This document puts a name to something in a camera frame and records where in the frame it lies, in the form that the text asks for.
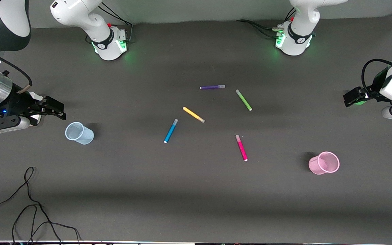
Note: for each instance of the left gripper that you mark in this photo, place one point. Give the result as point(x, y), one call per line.
point(374, 89)

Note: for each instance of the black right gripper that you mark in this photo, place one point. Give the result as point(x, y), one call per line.
point(17, 103)

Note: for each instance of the blue marker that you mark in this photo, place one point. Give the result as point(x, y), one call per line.
point(170, 131)

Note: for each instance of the pink marker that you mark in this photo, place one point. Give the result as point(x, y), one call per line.
point(241, 147)

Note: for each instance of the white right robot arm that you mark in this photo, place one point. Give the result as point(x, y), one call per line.
point(77, 13)

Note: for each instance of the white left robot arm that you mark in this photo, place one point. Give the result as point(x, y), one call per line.
point(299, 32)

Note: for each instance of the translucent blue cup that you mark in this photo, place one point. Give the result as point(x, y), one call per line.
point(80, 133)

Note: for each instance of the pink mesh cup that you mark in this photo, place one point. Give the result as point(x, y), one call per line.
point(323, 163)

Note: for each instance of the green marker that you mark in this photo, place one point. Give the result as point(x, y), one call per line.
point(244, 100)

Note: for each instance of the yellow marker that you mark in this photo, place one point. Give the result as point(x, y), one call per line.
point(193, 114)

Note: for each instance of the purple marker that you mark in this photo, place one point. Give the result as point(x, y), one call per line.
point(211, 87)

